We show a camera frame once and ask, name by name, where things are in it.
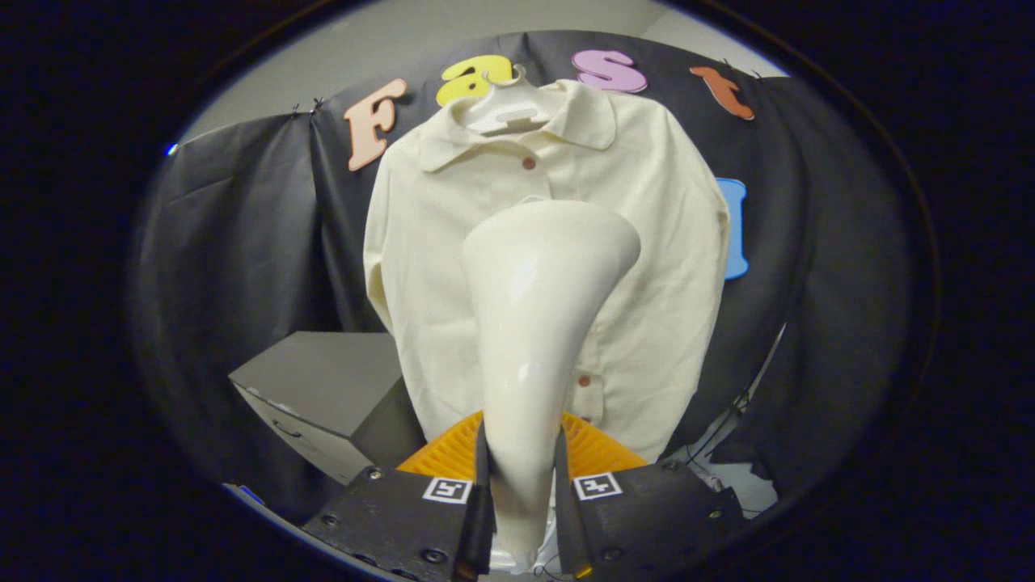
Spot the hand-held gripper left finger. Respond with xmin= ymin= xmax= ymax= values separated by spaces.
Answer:
xmin=302 ymin=411 xmax=496 ymax=582

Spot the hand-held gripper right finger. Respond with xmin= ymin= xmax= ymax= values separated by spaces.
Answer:
xmin=554 ymin=412 xmax=745 ymax=581

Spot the white garment steamer head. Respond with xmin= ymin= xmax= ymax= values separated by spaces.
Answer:
xmin=461 ymin=200 xmax=642 ymax=567

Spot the cream button-up shirt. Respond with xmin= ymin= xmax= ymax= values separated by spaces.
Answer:
xmin=362 ymin=78 xmax=731 ymax=466

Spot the grey drawer cabinet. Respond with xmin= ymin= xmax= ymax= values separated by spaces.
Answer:
xmin=228 ymin=331 xmax=428 ymax=486

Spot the white plastic hanger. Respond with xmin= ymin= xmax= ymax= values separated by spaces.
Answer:
xmin=457 ymin=65 xmax=551 ymax=134

